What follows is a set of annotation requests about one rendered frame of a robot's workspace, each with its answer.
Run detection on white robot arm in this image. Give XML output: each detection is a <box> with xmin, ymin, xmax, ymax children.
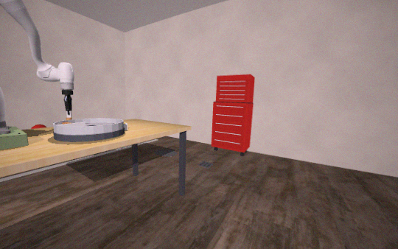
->
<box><xmin>0</xmin><ymin>0</ymin><xmax>74</xmax><ymax>134</ymax></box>

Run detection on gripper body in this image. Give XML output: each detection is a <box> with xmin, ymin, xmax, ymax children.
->
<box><xmin>62</xmin><ymin>90</ymin><xmax>73</xmax><ymax>100</ymax></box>

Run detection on grey round turning table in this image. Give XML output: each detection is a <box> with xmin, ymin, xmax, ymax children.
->
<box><xmin>53</xmin><ymin>119</ymin><xmax>128</xmax><ymax>142</ymax></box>

